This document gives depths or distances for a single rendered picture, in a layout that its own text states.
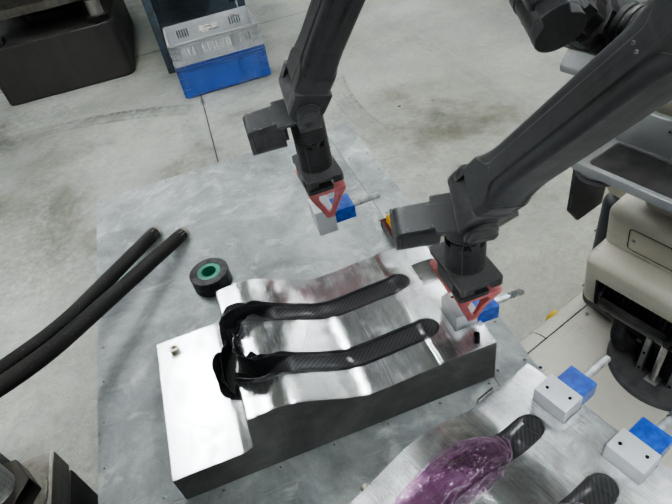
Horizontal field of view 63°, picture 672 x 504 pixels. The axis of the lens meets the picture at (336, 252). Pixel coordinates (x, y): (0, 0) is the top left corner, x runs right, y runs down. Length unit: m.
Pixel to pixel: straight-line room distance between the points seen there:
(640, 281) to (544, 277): 1.11
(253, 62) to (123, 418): 3.14
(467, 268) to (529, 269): 1.45
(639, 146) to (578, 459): 0.48
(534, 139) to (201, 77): 3.45
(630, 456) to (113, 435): 0.76
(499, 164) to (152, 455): 0.68
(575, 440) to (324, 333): 0.38
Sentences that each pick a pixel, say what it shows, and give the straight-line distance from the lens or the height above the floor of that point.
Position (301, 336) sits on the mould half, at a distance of 0.86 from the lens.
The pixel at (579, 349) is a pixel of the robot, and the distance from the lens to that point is 1.64.
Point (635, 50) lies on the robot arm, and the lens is 0.44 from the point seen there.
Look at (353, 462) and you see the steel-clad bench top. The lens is 0.86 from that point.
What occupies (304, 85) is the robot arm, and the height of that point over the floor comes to 1.23.
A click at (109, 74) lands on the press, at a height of 0.04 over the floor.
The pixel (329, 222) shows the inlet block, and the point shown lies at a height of 0.93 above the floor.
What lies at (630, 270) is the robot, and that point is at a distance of 1.11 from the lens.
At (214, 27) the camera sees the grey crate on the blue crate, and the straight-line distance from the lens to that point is 4.18.
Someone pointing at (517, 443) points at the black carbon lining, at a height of 0.85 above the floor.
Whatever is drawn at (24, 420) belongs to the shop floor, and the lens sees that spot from 2.31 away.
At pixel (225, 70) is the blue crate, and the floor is 0.12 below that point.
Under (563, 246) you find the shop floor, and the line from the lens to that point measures 2.33.
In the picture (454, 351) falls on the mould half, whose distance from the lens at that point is 0.84.
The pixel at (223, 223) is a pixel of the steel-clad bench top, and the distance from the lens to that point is 1.30.
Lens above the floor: 1.56
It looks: 42 degrees down
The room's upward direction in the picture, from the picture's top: 12 degrees counter-clockwise
